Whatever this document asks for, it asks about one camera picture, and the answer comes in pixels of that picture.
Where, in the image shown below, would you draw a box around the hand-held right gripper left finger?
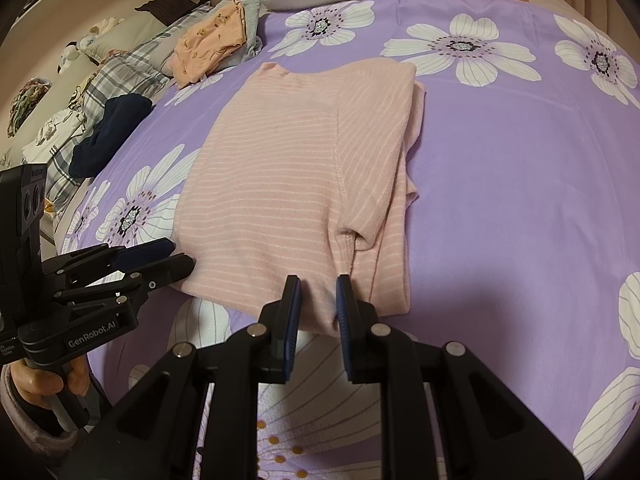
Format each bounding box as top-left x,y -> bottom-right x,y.
60,275 -> 303,480

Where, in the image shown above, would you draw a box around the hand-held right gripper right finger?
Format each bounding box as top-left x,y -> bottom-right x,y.
335,273 -> 585,480

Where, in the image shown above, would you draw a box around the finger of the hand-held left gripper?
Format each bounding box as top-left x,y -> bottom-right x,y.
55,254 -> 196,307
42,238 -> 176,286

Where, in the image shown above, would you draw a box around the pink striped shirt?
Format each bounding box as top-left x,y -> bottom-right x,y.
172,58 -> 428,338

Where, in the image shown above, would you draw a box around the folded orange printed clothes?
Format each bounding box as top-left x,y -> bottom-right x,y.
172,1 -> 247,88

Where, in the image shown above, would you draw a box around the folded grey clothes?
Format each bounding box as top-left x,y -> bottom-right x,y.
215,0 -> 265,68

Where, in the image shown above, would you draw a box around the person's left hand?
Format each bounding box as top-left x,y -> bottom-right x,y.
15,356 -> 94,407

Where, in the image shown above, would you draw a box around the white printed cloth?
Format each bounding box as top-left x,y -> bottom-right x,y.
22,105 -> 86,163

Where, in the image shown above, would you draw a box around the navy blue cloth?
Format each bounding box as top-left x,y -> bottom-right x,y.
69,95 -> 155,178

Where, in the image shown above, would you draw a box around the green patterned cloth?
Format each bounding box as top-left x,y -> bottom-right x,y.
5,77 -> 51,138

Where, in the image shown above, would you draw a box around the grey plaid blanket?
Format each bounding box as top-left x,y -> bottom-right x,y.
45,2 -> 226,211

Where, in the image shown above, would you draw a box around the white plush toy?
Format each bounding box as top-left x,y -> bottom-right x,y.
57,17 -> 126,76

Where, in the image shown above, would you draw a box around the purple floral bedsheet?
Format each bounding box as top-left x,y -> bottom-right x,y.
60,0 -> 640,480

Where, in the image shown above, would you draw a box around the dark brown knitted cloth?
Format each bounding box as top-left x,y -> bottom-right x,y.
135,0 -> 211,26

